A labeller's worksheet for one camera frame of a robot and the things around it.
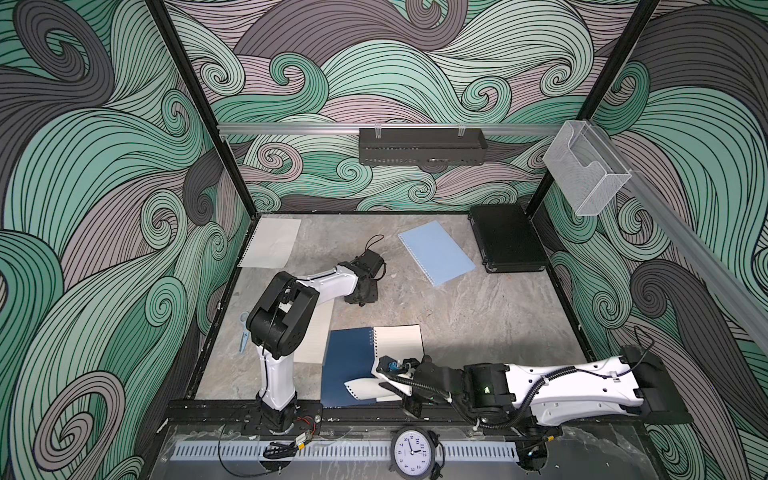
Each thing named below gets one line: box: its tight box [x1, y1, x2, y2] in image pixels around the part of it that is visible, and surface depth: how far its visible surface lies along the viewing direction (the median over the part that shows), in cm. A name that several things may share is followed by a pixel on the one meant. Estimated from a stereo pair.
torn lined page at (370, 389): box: [344, 378, 403, 402], surface depth 70 cm
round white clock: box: [390, 427, 436, 480], surface depth 68 cm
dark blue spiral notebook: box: [321, 324, 425, 408], surface depth 89 cm
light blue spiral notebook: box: [398, 220, 476, 287], surface depth 113 cm
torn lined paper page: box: [237, 217, 302, 269], surface depth 113 cm
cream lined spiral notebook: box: [293, 298, 335, 363], surface depth 85 cm
